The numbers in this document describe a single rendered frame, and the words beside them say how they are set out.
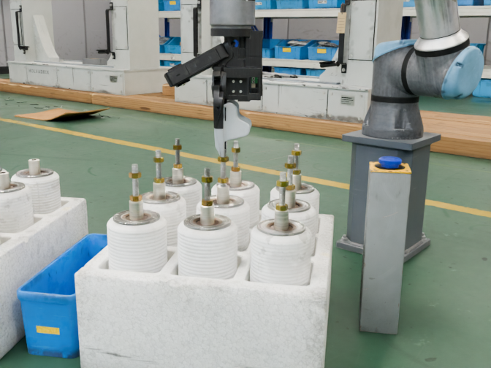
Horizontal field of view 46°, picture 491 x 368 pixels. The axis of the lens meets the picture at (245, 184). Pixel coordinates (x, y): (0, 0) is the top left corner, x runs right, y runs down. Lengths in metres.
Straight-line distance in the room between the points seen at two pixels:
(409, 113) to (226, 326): 0.77
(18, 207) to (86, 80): 3.60
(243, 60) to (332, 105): 2.26
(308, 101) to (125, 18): 1.69
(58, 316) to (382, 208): 0.59
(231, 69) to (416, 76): 0.55
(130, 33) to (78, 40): 4.16
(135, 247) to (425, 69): 0.77
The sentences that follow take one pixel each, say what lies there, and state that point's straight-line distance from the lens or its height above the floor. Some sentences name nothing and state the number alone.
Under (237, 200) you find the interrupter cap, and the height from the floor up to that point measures 0.25.
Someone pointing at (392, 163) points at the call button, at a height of 0.32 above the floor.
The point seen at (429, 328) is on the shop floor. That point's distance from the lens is 1.19.
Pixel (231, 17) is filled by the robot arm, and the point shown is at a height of 0.57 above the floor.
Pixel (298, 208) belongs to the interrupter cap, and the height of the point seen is 0.25.
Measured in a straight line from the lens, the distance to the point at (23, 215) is 1.17.
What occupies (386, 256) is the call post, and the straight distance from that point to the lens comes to 1.08.
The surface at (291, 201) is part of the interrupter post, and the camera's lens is 1.00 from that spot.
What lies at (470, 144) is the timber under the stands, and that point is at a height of 0.06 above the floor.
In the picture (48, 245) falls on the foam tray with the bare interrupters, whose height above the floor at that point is 0.14.
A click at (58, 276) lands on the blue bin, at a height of 0.09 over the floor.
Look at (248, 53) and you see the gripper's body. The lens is 0.97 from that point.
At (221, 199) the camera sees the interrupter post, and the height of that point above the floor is 0.26.
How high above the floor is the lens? 0.55
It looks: 15 degrees down
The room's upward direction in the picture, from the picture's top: 1 degrees clockwise
